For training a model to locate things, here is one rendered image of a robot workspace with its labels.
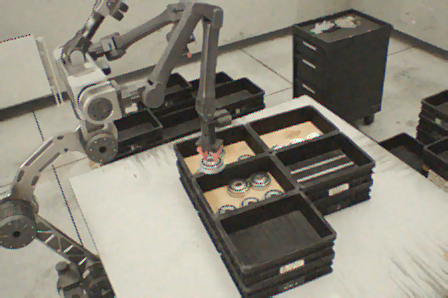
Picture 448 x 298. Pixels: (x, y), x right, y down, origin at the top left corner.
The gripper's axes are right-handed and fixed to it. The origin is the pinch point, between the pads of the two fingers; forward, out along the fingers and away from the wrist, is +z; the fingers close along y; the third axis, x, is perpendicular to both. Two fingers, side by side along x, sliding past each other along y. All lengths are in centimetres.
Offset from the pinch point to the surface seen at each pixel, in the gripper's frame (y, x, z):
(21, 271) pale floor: 134, 26, 107
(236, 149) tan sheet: 6.3, -38.1, 22.0
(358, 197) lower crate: -59, -32, 30
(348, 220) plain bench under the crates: -58, -20, 34
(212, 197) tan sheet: 1.3, -0.1, 22.3
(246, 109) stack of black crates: 40, -127, 54
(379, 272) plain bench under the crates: -77, 5, 34
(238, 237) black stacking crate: -20.0, 18.5, 22.4
